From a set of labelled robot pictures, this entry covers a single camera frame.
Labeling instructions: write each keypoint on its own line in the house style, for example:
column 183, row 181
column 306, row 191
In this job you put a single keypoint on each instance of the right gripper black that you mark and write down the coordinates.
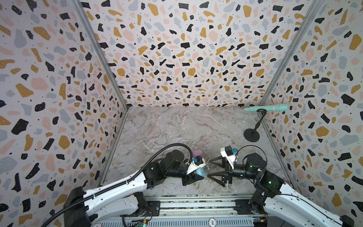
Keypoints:
column 227, row 171

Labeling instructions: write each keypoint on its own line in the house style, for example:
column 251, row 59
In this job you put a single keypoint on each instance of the black microphone stand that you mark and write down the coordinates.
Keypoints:
column 251, row 134

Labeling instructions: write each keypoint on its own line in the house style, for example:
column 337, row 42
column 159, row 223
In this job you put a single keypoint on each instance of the blue earbud charging case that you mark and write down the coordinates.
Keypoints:
column 201, row 172

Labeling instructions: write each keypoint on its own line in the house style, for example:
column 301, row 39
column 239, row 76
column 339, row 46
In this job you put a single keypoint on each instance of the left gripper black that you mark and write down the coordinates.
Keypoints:
column 192, row 178

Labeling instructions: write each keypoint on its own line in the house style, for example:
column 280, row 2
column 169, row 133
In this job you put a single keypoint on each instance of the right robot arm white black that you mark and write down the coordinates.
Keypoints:
column 273, row 196

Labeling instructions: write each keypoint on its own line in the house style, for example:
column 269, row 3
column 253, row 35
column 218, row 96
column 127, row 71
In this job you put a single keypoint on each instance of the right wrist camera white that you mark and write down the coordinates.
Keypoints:
column 230, row 154

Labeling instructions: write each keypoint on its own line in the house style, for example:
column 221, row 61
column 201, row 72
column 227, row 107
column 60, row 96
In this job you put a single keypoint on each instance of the mint green microphone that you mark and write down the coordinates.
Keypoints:
column 273, row 108

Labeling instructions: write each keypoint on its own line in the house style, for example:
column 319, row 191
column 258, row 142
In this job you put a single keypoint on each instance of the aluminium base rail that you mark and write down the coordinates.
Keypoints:
column 229, row 211

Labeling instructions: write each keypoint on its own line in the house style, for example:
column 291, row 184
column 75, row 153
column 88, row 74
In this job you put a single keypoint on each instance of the pink earbud charging case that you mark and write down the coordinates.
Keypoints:
column 198, row 152

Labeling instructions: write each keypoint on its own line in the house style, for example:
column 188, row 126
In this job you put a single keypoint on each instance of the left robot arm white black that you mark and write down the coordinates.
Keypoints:
column 125, row 197

